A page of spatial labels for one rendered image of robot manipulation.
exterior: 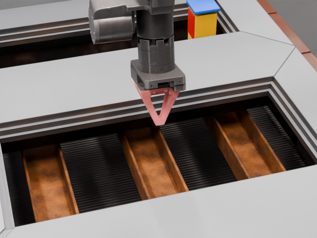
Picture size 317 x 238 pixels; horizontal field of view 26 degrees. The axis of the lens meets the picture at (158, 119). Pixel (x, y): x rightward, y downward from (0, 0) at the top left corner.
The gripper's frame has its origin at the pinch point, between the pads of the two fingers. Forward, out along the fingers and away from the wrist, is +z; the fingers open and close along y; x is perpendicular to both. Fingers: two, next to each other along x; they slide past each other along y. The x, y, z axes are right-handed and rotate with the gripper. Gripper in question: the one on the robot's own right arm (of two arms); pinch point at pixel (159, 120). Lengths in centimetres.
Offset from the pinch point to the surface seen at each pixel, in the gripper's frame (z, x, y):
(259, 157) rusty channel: 21.1, 25.9, -18.7
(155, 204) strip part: 10.7, -3.4, 8.0
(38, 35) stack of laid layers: -1, -14, -51
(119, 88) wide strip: 3.0, -1.8, -23.5
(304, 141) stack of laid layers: 10.1, 27.7, -2.8
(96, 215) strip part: 10.8, -12.8, 7.8
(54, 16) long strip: -4, -10, -54
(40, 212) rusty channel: 22.8, -20.3, -15.6
